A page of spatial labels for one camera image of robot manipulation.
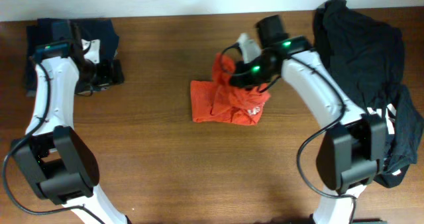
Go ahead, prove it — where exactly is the orange red printed t-shirt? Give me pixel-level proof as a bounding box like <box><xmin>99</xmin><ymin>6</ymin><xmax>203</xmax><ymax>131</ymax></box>
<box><xmin>190</xmin><ymin>53</ymin><xmax>271</xmax><ymax>126</ymax></box>

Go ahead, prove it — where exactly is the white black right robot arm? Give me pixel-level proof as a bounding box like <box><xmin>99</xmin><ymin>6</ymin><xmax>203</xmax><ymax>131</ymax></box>
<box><xmin>231</xmin><ymin>33</ymin><xmax>387</xmax><ymax>223</ymax></box>

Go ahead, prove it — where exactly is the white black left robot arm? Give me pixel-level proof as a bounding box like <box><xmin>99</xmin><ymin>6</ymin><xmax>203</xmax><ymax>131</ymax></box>
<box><xmin>5</xmin><ymin>40</ymin><xmax>130</xmax><ymax>223</ymax></box>

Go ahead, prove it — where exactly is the folded navy blue garment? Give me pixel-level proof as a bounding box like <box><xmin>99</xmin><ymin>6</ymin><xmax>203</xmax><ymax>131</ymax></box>
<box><xmin>25</xmin><ymin>17</ymin><xmax>120</xmax><ymax>94</ymax></box>

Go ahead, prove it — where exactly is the crumpled black printed garment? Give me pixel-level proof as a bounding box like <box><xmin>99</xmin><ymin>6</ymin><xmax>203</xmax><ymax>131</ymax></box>
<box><xmin>313</xmin><ymin>0</ymin><xmax>423</xmax><ymax>188</ymax></box>

